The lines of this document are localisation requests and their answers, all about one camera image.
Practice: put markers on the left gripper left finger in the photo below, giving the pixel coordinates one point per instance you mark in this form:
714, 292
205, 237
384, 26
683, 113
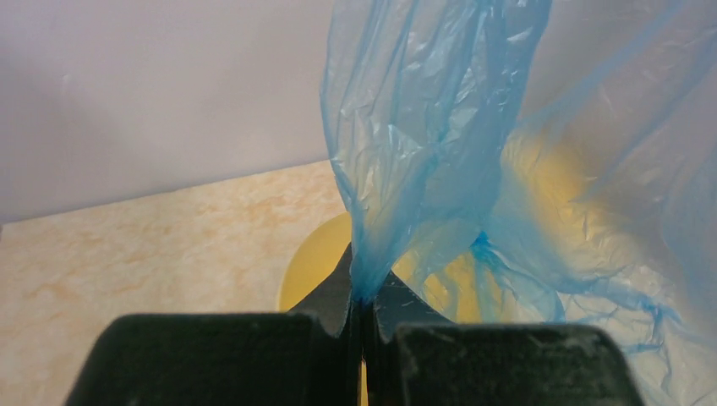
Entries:
308, 355

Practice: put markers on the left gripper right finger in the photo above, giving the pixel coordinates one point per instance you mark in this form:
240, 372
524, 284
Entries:
416, 356

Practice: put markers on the yellow capybara trash bin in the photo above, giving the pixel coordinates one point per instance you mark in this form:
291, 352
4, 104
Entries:
313, 269

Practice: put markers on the blue plastic trash bag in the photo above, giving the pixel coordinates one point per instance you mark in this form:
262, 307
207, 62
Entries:
537, 161

